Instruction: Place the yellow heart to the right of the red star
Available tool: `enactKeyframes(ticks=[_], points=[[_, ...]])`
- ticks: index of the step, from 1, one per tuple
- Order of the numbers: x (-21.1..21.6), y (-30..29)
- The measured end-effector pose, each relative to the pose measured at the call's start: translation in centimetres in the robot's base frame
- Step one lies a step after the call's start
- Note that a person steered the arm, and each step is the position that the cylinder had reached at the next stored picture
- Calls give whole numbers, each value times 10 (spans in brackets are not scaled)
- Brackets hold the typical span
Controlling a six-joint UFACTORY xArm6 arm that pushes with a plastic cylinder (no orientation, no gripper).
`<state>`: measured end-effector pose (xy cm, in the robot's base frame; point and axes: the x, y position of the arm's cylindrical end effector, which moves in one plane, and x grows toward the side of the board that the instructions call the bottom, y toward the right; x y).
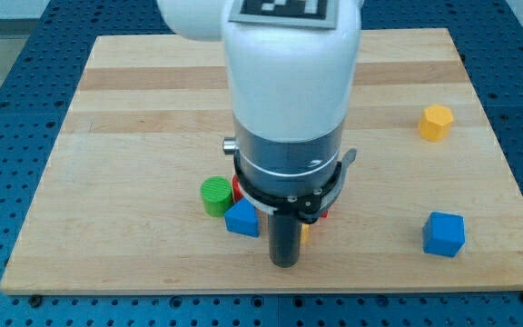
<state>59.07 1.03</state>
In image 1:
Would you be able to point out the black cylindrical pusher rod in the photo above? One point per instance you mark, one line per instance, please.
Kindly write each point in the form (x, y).
(284, 239)

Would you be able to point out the fiducial marker tag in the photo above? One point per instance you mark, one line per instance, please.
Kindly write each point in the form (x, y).
(321, 14)

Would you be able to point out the green cylinder block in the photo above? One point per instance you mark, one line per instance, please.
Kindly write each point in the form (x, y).
(216, 193)

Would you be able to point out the yellow hexagon block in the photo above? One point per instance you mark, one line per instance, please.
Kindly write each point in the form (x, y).
(435, 123)

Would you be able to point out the yellow heart block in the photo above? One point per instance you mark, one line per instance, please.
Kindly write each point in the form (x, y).
(305, 231)

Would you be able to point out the wooden board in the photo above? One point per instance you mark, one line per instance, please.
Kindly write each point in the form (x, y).
(118, 209)

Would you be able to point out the red star block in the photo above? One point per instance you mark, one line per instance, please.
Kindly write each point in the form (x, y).
(236, 189)

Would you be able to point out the blue triangular block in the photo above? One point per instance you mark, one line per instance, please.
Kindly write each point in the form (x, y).
(242, 218)

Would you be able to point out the blue cube block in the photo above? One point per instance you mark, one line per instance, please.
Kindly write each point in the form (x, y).
(443, 234)

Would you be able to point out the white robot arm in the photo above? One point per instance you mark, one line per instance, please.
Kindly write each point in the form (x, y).
(290, 68)

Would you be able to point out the black clamp ring mount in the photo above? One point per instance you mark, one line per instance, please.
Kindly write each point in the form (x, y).
(306, 207)

